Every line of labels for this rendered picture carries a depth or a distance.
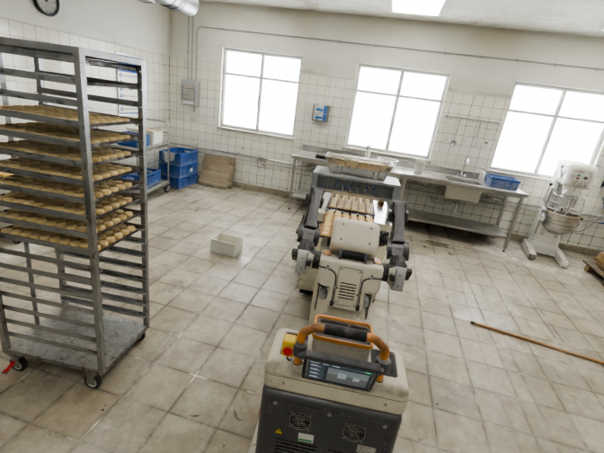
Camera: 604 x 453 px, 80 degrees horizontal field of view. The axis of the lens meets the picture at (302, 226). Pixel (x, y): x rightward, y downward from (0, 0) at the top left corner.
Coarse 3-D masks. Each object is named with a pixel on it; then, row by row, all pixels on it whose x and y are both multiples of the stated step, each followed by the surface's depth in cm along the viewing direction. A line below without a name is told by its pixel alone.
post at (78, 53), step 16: (80, 48) 148; (80, 64) 149; (80, 80) 151; (80, 96) 153; (80, 112) 156; (80, 128) 158; (80, 144) 160; (96, 240) 178; (96, 256) 180; (96, 272) 182; (96, 288) 185; (96, 304) 188; (96, 320) 192; (96, 336) 195
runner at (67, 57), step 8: (0, 48) 155; (8, 48) 154; (16, 48) 154; (32, 56) 154; (40, 56) 153; (48, 56) 153; (56, 56) 152; (64, 56) 152; (72, 56) 151; (88, 64) 153
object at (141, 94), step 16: (144, 64) 192; (144, 80) 194; (144, 96) 197; (144, 112) 199; (144, 128) 202; (144, 144) 204; (144, 160) 207; (144, 176) 210; (144, 192) 213; (144, 208) 217; (144, 224) 220; (144, 272) 232; (144, 288) 236; (144, 320) 244
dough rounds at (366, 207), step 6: (336, 198) 328; (342, 198) 330; (354, 198) 336; (360, 198) 339; (330, 204) 308; (336, 204) 314; (342, 204) 312; (348, 204) 312; (354, 204) 316; (360, 204) 317; (366, 204) 321; (354, 210) 300; (360, 210) 299; (366, 210) 305; (372, 210) 310
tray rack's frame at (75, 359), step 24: (24, 48) 188; (48, 48) 149; (72, 48) 147; (0, 288) 199; (0, 312) 201; (72, 312) 248; (0, 336) 207; (48, 336) 223; (120, 336) 232; (48, 360) 207; (72, 360) 208; (96, 360) 210
